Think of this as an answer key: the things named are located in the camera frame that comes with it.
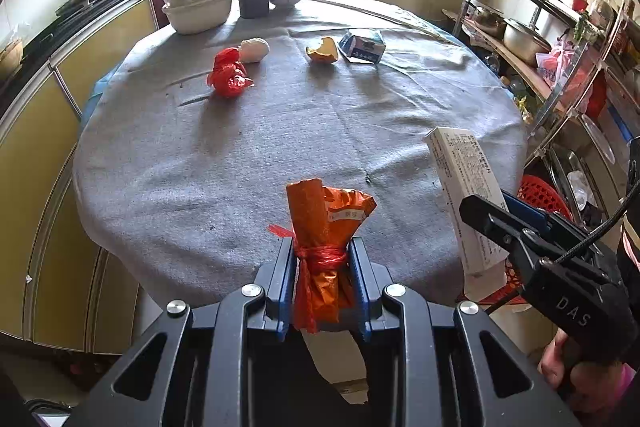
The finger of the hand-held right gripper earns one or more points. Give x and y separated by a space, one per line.
492 222
525 211

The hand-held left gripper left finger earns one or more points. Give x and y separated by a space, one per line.
286 267

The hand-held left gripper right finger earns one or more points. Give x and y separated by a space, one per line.
356 267

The red plastic basket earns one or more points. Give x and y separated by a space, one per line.
537 194

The orange foil wrapper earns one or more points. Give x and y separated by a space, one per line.
310 227

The white printed cardboard box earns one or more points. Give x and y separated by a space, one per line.
465 167

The red plastic bag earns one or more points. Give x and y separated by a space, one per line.
229 74

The orange peel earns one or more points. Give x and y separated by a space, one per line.
322 52

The blue and white milk carton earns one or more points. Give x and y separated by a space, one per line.
362 47

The white bun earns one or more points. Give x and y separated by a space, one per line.
255 50

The person's right forearm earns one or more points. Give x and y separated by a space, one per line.
631 382

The person's right hand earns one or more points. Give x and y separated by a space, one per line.
585 379

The metal storage rack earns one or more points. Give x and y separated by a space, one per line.
530 72

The pink plastic bag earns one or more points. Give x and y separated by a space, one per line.
555 64

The large steel pot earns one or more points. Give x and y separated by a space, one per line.
525 39

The small steel pot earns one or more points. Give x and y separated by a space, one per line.
487 19

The blue plastic table cover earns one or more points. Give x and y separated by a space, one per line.
102 84

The white basin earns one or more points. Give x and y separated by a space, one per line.
197 17

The yellow kitchen counter cabinets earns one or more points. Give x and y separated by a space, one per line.
30 187

